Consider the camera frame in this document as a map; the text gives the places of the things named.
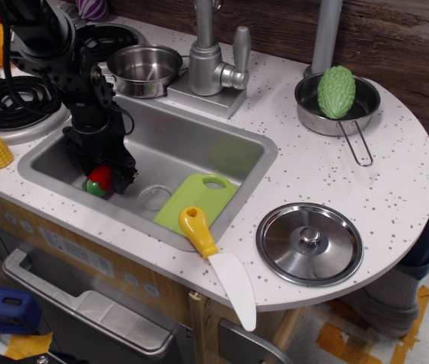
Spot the green bumpy toy gourd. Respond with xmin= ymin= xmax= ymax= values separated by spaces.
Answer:
xmin=318 ymin=65 xmax=356 ymax=120

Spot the silver sink basin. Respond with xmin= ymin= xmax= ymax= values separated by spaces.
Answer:
xmin=17 ymin=96 xmax=277 ymax=251

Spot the red toy pepper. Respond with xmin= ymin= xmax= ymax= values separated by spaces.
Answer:
xmin=82 ymin=165 xmax=112 ymax=198

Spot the silver oven door handle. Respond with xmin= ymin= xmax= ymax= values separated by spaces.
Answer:
xmin=2 ymin=249 xmax=193 ymax=363

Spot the green toy cutting board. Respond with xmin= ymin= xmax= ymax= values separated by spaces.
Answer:
xmin=153 ymin=173 xmax=237 ymax=236

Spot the black front coil burner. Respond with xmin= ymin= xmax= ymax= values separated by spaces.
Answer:
xmin=0 ymin=76 xmax=62 ymax=131

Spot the steel pot lid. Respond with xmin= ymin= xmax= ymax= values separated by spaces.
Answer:
xmin=255 ymin=202 xmax=363 ymax=287

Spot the black rear coil burner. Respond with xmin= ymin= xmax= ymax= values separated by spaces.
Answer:
xmin=77 ymin=24 xmax=146 ymax=63

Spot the black coil burner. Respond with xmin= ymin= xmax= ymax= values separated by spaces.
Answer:
xmin=77 ymin=24 xmax=146 ymax=63
xmin=0 ymin=76 xmax=62 ymax=131

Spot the grey vertical pole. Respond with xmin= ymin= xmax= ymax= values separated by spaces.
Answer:
xmin=304 ymin=0 xmax=343 ymax=77

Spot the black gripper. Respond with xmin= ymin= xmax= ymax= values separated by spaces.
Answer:
xmin=62 ymin=102 xmax=138 ymax=194

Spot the yellow handled toy knife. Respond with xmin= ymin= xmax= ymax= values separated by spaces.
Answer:
xmin=178 ymin=206 xmax=257 ymax=332

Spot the steel pan with handle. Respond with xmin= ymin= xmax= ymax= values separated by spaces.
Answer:
xmin=294 ymin=70 xmax=380 ymax=167

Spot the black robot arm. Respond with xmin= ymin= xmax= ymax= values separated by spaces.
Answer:
xmin=0 ymin=1 xmax=137 ymax=194

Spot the grey shoe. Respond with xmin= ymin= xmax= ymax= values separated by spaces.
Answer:
xmin=342 ymin=268 xmax=419 ymax=338

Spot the blue clamp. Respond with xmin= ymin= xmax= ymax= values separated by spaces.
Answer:
xmin=0 ymin=287 xmax=42 ymax=334

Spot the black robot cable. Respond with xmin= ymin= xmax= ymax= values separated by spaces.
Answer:
xmin=0 ymin=0 xmax=56 ymax=94

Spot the purple striped toy vegetable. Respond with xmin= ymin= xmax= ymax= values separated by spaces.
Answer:
xmin=76 ymin=0 xmax=109 ymax=21

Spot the small steel pot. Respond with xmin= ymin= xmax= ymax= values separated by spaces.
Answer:
xmin=107 ymin=45 xmax=183 ymax=99

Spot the silver toy faucet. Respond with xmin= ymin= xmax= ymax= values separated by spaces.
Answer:
xmin=168 ymin=0 xmax=252 ymax=118

